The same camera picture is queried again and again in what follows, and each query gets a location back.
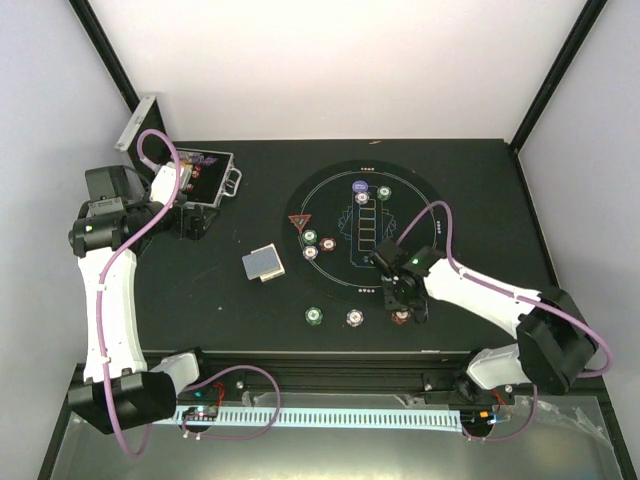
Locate white perforated cable strip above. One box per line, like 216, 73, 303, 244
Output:
157, 406, 462, 433

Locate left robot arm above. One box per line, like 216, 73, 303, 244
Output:
68, 166, 215, 435

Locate round black poker mat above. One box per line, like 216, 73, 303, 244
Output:
282, 160, 441, 306

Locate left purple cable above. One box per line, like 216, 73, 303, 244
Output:
97, 128, 281, 457

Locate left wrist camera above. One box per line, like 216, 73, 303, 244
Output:
149, 163, 193, 205

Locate aluminium poker chip case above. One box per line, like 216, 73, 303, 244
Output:
115, 95, 242, 208

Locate blue white poker chip stack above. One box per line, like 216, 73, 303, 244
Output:
346, 309, 364, 327

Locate brown poker chip stack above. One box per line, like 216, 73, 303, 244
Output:
391, 311, 411, 325

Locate purple chips in case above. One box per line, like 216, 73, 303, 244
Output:
178, 150, 218, 167

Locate red triangular all-in button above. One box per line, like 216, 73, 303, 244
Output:
288, 213, 312, 234

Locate green poker chip stack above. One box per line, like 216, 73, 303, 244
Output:
304, 307, 324, 326

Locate black aluminium mounting rail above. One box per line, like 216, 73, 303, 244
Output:
199, 352, 514, 408

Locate red dice in case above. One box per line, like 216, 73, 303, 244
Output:
186, 166, 201, 192

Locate purple small blind button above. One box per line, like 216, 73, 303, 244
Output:
352, 180, 369, 194

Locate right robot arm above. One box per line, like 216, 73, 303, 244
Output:
367, 239, 597, 403

